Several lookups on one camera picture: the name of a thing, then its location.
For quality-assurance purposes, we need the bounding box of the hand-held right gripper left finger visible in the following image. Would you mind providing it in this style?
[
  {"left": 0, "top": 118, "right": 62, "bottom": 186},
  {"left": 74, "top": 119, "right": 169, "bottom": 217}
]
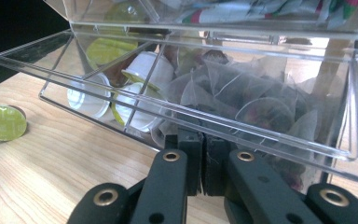
[{"left": 130, "top": 126, "right": 205, "bottom": 224}]

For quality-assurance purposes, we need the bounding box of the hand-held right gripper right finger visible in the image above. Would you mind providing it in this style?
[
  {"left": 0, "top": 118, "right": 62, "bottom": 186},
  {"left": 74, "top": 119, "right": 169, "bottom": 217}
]
[{"left": 202, "top": 134, "right": 324, "bottom": 224}]

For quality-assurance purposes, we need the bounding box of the clear drawer with capsules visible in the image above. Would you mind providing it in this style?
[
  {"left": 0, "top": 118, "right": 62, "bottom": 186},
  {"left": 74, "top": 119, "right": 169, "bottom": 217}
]
[{"left": 0, "top": 28, "right": 358, "bottom": 194}]

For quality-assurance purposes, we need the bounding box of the green-lid coffee capsule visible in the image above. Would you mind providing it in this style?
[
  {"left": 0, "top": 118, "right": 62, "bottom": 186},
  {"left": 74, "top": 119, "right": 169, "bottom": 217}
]
[{"left": 0, "top": 105, "right": 29, "bottom": 143}]

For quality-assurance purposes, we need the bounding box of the pile of coffee capsules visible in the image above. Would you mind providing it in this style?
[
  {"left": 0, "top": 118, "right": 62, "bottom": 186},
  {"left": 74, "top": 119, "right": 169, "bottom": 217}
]
[{"left": 65, "top": 36, "right": 177, "bottom": 134}]

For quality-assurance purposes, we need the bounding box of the pile of pale stick sachets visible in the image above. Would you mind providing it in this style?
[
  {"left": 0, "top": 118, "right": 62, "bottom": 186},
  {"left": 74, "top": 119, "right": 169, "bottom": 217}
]
[{"left": 163, "top": 0, "right": 358, "bottom": 32}]

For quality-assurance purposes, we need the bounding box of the clear drawer with stick packets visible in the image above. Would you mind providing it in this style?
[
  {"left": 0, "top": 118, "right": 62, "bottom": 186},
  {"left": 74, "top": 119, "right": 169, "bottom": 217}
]
[{"left": 42, "top": 0, "right": 358, "bottom": 42}]

